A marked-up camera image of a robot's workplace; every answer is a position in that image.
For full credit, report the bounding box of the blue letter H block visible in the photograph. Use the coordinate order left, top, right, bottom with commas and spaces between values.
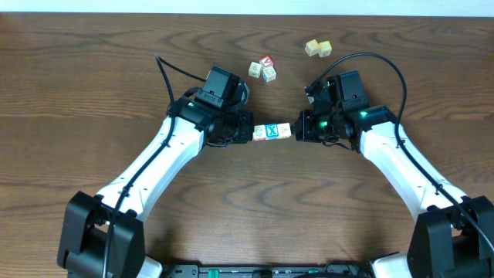
262, 66, 277, 83

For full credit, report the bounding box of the red dinosaur picture block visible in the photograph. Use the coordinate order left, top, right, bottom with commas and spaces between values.
252, 125, 267, 141

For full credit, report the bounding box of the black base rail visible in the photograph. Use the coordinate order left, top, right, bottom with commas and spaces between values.
161, 260, 374, 278

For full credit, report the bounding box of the yellow block of pair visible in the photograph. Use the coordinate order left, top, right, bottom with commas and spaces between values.
318, 40, 333, 57
305, 39, 320, 56

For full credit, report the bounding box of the yellow block left of pair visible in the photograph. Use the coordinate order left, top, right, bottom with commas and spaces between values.
305, 39, 320, 56

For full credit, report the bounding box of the blue letter X block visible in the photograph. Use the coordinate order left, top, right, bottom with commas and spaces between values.
265, 124, 279, 140

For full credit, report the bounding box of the red letter A block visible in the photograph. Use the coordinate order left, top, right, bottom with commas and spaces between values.
259, 56, 274, 67

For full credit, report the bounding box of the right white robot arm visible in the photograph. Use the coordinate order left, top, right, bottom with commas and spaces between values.
292, 71, 493, 277

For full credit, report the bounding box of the plain insect picture block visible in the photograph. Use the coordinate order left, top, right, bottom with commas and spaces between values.
248, 62, 262, 78

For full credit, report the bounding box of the yellow block right of pair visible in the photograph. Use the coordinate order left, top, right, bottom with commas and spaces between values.
318, 40, 333, 57

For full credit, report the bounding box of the yellow picture block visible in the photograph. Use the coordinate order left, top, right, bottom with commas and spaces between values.
277, 123, 292, 139

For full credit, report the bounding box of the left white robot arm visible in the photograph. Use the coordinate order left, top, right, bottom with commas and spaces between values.
57, 66, 253, 277

